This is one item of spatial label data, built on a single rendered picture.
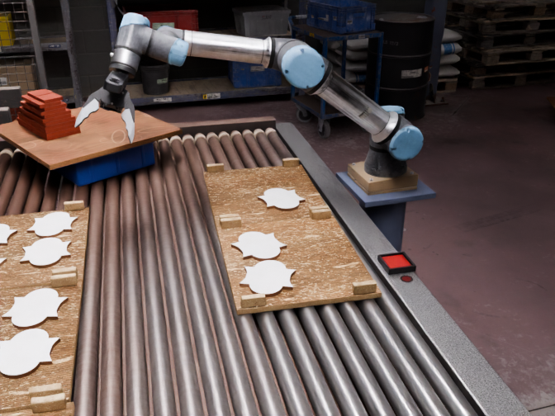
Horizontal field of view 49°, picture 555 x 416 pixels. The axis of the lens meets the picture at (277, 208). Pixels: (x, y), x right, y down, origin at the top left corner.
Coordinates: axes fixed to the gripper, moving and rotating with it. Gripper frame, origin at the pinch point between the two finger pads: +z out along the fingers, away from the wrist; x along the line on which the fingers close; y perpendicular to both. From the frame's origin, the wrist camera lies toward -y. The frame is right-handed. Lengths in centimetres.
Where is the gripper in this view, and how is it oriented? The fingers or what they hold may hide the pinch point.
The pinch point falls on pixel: (102, 135)
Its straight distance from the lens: 170.4
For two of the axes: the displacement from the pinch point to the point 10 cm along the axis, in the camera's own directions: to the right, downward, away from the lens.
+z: -2.3, 9.6, -1.3
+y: -2.5, 0.7, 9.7
